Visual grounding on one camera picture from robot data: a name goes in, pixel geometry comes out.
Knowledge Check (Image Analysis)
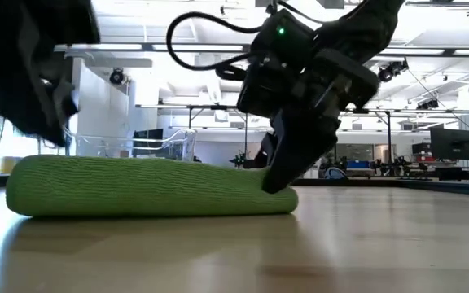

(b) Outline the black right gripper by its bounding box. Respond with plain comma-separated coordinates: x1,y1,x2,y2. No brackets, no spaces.
253,47,380,195

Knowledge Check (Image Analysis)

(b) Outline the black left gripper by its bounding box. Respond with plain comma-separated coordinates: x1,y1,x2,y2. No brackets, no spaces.
0,44,80,148

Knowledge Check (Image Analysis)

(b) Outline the bright green microfiber towel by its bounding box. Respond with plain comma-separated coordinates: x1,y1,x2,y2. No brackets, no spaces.
5,154,300,217

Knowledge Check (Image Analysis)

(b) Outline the black monitor on arm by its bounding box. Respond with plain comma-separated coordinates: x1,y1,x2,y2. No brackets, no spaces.
429,127,469,161

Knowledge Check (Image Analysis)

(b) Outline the clear plastic basket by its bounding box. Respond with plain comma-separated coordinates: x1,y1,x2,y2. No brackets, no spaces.
38,125,198,163

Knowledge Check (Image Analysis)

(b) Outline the blue and white object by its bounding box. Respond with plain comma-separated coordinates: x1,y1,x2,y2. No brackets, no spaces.
323,166,348,181

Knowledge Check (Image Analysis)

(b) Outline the yellow bin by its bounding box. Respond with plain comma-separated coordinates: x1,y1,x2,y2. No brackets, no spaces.
0,155,23,175

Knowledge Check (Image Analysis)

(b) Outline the background robot equipment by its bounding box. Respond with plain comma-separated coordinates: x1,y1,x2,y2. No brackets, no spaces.
370,156,431,177

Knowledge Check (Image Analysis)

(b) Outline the long ceiling light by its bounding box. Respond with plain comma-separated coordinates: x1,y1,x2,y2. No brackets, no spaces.
55,42,246,53

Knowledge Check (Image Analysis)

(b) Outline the pair of dark monitors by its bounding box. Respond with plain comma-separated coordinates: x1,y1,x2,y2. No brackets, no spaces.
133,128,164,143

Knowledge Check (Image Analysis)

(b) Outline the black metal stand frame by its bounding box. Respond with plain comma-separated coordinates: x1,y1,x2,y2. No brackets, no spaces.
186,104,249,160
338,107,393,164

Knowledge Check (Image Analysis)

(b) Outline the black ceiling dome camera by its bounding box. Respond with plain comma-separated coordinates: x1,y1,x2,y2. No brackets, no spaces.
108,68,125,85

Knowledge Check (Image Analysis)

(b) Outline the black aluminium table frame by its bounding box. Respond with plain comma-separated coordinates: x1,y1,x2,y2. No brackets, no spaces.
0,173,469,199

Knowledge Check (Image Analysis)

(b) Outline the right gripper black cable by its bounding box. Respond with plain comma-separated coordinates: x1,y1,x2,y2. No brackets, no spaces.
165,11,264,81

